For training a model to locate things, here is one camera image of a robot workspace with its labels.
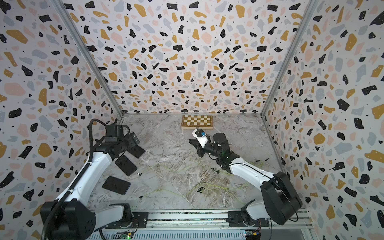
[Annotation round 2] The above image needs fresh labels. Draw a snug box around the black smartphone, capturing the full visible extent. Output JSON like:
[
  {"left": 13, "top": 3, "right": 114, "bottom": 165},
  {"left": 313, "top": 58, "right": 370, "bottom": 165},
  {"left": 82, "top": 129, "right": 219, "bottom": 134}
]
[
  {"left": 102, "top": 176, "right": 131, "bottom": 195},
  {"left": 115, "top": 155, "right": 138, "bottom": 177},
  {"left": 125, "top": 133, "right": 146, "bottom": 159}
]

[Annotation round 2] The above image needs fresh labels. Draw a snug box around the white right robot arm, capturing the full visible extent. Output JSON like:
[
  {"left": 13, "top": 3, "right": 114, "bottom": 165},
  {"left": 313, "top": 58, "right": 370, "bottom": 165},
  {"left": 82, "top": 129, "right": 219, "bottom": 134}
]
[{"left": 189, "top": 129, "right": 303, "bottom": 226}]

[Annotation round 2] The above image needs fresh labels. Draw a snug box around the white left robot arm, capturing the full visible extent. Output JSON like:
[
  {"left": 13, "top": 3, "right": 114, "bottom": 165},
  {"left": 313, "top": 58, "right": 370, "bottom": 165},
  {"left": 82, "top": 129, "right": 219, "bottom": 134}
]
[{"left": 40, "top": 124, "right": 133, "bottom": 240}]

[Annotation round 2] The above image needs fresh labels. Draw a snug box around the wooden chessboard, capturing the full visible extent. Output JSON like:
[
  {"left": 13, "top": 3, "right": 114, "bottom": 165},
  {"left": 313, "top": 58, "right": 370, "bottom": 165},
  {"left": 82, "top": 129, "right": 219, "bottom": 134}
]
[{"left": 181, "top": 115, "right": 214, "bottom": 130}]

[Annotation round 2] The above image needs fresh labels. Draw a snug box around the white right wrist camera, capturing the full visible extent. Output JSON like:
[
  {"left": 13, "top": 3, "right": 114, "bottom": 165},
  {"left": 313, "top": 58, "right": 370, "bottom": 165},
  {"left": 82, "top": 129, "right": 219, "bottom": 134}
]
[{"left": 193, "top": 129, "right": 209, "bottom": 148}]

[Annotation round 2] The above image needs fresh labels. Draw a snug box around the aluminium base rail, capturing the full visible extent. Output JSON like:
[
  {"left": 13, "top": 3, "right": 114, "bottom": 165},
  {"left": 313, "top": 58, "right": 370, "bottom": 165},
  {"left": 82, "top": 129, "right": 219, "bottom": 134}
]
[{"left": 90, "top": 209, "right": 317, "bottom": 240}]

